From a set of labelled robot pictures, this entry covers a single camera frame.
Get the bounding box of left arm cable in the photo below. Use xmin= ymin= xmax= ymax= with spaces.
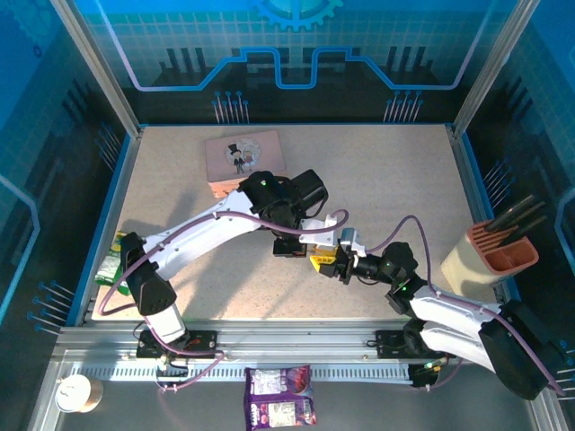
xmin=97 ymin=208 xmax=350 ymax=395

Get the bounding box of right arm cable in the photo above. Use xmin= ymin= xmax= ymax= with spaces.
xmin=366 ymin=215 xmax=566 ymax=397

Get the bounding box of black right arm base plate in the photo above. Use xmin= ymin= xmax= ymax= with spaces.
xmin=375 ymin=330 xmax=457 ymax=360

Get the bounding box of aluminium mounting rail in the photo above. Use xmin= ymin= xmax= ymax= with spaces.
xmin=54 ymin=319 xmax=535 ymax=361

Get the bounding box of purple snack packet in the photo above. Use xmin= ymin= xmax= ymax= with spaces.
xmin=243 ymin=365 xmax=317 ymax=428

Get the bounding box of cream and terracotta knife block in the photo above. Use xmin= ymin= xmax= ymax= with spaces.
xmin=439 ymin=222 xmax=540 ymax=291

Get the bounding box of aluminium frame post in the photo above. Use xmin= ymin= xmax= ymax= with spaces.
xmin=48 ymin=0 xmax=144 ymax=138
xmin=450 ymin=0 xmax=540 ymax=136

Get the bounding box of black knife handle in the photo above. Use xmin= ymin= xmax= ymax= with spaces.
xmin=498 ymin=215 xmax=549 ymax=247
xmin=482 ymin=194 xmax=536 ymax=233
xmin=490 ymin=201 xmax=547 ymax=235

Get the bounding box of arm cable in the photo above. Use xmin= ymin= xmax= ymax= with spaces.
xmin=97 ymin=208 xmax=350 ymax=395
xmin=366 ymin=215 xmax=566 ymax=397

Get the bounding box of pink cartoon tin box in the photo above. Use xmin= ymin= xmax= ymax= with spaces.
xmin=204 ymin=129 xmax=288 ymax=198

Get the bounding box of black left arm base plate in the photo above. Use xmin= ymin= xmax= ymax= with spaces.
xmin=136 ymin=330 xmax=219 ymax=360

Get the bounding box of green snack packet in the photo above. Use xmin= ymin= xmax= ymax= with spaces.
xmin=93 ymin=230 xmax=132 ymax=296

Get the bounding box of white slotted cable duct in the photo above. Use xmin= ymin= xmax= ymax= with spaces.
xmin=70 ymin=365 xmax=415 ymax=383

